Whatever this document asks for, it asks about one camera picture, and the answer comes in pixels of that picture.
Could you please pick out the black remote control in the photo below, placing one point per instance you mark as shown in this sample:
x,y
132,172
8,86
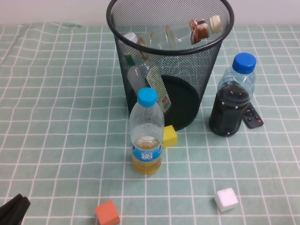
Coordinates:
x,y
252,120

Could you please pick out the light-blue-capped bottle yellow liquid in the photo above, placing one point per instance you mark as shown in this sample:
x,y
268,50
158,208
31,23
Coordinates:
x,y
146,131

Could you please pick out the white cube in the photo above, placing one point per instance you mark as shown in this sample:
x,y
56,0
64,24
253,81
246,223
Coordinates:
x,y
226,199

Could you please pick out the green checked tablecloth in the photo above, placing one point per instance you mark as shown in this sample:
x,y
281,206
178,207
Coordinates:
x,y
47,164

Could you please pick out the yellow block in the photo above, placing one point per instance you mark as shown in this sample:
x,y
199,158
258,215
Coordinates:
x,y
170,138

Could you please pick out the clear bottle white cap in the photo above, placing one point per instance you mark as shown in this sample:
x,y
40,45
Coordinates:
x,y
130,37

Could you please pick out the black mesh wastebasket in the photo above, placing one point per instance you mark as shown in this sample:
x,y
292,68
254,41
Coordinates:
x,y
187,70

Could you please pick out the beige-capped bottle brown neck wrap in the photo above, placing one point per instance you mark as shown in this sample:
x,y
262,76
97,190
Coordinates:
x,y
178,35

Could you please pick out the blue-capped bottle dark liquid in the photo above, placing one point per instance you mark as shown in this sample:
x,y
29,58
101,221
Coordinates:
x,y
228,112

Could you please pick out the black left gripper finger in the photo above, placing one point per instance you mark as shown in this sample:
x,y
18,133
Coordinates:
x,y
11,202

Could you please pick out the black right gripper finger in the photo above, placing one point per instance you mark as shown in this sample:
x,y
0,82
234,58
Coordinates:
x,y
15,214

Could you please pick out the orange cube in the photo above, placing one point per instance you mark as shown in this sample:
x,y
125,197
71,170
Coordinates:
x,y
106,212

